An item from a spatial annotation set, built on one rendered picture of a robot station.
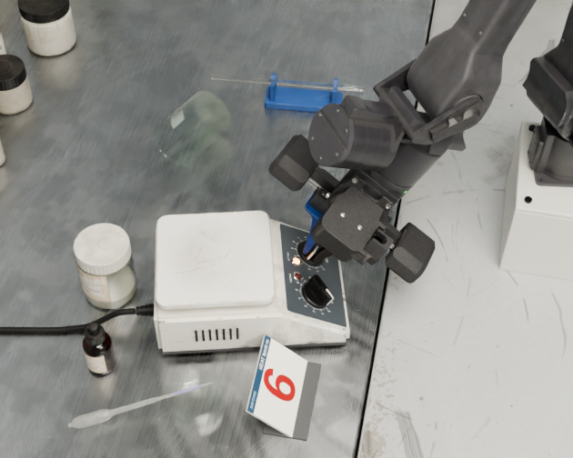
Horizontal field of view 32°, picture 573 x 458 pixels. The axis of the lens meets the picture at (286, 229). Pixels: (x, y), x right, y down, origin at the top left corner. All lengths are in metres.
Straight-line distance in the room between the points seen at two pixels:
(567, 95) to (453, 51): 0.14
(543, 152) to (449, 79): 0.22
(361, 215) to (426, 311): 0.19
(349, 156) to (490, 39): 0.16
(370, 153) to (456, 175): 0.36
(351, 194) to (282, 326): 0.16
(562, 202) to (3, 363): 0.61
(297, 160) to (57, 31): 0.51
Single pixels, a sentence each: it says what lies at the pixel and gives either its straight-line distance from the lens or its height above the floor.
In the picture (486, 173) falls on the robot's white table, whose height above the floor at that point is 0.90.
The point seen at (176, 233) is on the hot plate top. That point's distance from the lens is 1.06.
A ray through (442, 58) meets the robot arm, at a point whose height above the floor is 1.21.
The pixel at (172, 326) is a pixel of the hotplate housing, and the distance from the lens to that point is 1.02.
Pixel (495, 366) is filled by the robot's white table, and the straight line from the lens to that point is 1.08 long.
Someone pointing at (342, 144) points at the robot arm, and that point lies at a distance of 0.88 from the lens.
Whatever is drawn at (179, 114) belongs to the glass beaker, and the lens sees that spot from 1.22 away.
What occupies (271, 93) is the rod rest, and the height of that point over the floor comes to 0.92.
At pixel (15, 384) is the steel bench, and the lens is 1.08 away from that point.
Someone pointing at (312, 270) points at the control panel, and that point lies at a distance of 1.07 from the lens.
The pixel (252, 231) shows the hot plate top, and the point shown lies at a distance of 1.05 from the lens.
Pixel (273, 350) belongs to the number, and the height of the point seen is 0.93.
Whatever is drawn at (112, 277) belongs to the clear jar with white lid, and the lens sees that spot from 1.07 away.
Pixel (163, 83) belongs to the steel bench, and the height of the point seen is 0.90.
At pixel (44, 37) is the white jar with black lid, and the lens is 1.40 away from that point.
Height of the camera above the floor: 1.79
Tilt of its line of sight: 50 degrees down
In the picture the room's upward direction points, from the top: 1 degrees clockwise
